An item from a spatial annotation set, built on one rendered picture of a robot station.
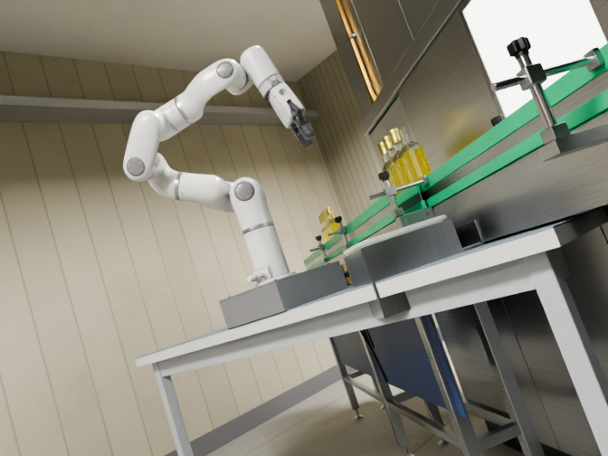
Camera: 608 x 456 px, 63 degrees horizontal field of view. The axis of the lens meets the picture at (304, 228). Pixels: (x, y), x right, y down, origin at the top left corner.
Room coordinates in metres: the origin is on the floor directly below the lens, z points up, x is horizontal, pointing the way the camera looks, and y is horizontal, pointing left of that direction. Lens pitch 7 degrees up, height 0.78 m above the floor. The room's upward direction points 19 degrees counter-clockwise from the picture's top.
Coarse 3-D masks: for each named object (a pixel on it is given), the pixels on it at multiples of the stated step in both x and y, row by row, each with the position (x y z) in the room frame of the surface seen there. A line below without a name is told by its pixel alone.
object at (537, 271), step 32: (544, 256) 0.86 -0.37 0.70; (416, 288) 1.05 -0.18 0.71; (448, 288) 1.00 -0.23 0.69; (480, 288) 0.96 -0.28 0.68; (512, 288) 0.92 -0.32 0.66; (544, 288) 0.88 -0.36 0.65; (320, 320) 1.26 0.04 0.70; (352, 320) 1.19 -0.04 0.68; (384, 320) 1.13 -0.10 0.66; (576, 320) 0.87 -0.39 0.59; (192, 352) 1.70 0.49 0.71; (224, 352) 1.57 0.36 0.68; (256, 352) 1.46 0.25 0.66; (576, 352) 0.87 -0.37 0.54; (160, 384) 1.88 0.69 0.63; (576, 384) 0.88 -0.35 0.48
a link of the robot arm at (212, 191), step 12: (180, 180) 1.38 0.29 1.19; (192, 180) 1.38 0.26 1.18; (204, 180) 1.38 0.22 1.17; (216, 180) 1.39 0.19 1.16; (180, 192) 1.38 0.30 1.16; (192, 192) 1.38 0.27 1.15; (204, 192) 1.38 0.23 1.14; (216, 192) 1.38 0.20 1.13; (228, 192) 1.45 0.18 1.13; (204, 204) 1.43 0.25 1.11; (216, 204) 1.43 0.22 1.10; (228, 204) 1.49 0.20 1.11
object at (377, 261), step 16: (432, 224) 1.09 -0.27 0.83; (448, 224) 1.10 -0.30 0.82; (464, 224) 1.16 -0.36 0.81; (400, 240) 1.08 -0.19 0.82; (416, 240) 1.09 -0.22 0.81; (432, 240) 1.09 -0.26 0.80; (448, 240) 1.10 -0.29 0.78; (464, 240) 1.19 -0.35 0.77; (480, 240) 1.12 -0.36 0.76; (352, 256) 1.14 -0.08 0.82; (368, 256) 1.06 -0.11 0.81; (384, 256) 1.07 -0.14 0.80; (400, 256) 1.08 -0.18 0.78; (416, 256) 1.08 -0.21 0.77; (432, 256) 1.09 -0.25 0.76; (448, 256) 1.10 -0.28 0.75; (352, 272) 1.19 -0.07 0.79; (368, 272) 1.06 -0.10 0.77; (384, 272) 1.07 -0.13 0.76; (400, 272) 1.07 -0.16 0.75
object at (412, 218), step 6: (420, 210) 1.29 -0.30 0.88; (426, 210) 1.30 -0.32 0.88; (402, 216) 1.28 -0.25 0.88; (408, 216) 1.29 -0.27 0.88; (414, 216) 1.29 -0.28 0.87; (420, 216) 1.29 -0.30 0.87; (426, 216) 1.30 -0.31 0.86; (432, 216) 1.30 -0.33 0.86; (396, 222) 1.31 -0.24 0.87; (402, 222) 1.28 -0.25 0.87; (408, 222) 1.29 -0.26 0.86; (414, 222) 1.29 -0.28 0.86; (420, 222) 1.29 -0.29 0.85
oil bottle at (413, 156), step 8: (408, 144) 1.42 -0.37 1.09; (416, 144) 1.42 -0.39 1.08; (400, 152) 1.45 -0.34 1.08; (408, 152) 1.41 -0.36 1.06; (416, 152) 1.41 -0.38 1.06; (408, 160) 1.42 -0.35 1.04; (416, 160) 1.41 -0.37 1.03; (424, 160) 1.42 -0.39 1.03; (408, 168) 1.43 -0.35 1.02; (416, 168) 1.41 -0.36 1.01; (424, 168) 1.42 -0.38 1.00; (408, 176) 1.45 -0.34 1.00; (416, 176) 1.41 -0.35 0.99
